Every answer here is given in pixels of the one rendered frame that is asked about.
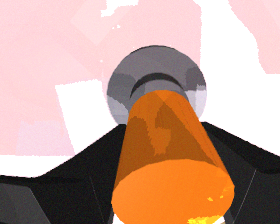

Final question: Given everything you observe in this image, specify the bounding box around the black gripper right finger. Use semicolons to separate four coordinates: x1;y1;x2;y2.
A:
200;121;280;224

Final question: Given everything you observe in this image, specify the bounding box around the orange knob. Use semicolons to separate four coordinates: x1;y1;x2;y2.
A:
112;89;234;224

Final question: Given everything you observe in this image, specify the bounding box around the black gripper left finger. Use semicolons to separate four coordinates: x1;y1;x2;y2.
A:
0;124;127;224

